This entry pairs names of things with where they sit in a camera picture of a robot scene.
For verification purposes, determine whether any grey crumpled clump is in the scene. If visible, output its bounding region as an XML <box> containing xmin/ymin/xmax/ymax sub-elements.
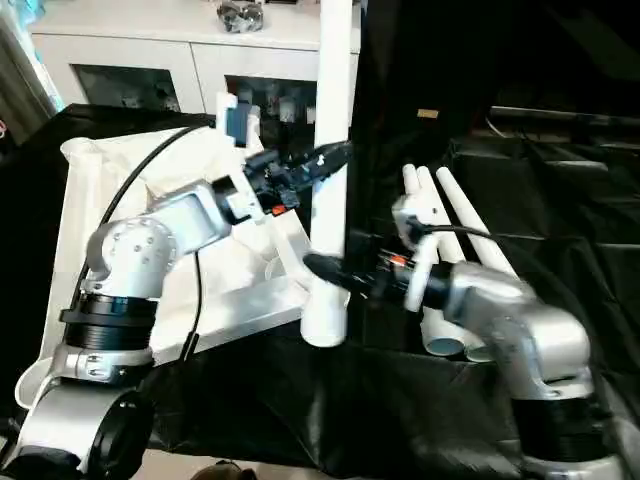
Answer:
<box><xmin>217</xmin><ymin>0</ymin><xmax>266</xmax><ymax>33</ymax></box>

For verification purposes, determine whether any black flat bar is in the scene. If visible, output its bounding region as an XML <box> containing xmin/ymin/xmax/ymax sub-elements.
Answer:
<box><xmin>488</xmin><ymin>105</ymin><xmax>640</xmax><ymax>146</ymax></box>

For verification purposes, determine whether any white glass-door cabinet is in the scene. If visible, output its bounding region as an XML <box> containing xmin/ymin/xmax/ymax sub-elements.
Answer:
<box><xmin>28</xmin><ymin>0</ymin><xmax>361</xmax><ymax>121</ymax></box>

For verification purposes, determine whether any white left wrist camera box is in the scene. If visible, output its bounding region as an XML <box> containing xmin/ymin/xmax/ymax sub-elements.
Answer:
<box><xmin>215</xmin><ymin>92</ymin><xmax>265</xmax><ymax>153</ymax></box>

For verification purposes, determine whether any black plastic table mat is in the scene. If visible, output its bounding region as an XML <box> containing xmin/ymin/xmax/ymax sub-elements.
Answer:
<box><xmin>0</xmin><ymin>102</ymin><xmax>640</xmax><ymax>480</ymax></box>

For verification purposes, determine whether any white plastic table top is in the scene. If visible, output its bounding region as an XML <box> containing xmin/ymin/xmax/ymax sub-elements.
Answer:
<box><xmin>14</xmin><ymin>126</ymin><xmax>333</xmax><ymax>411</ymax></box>

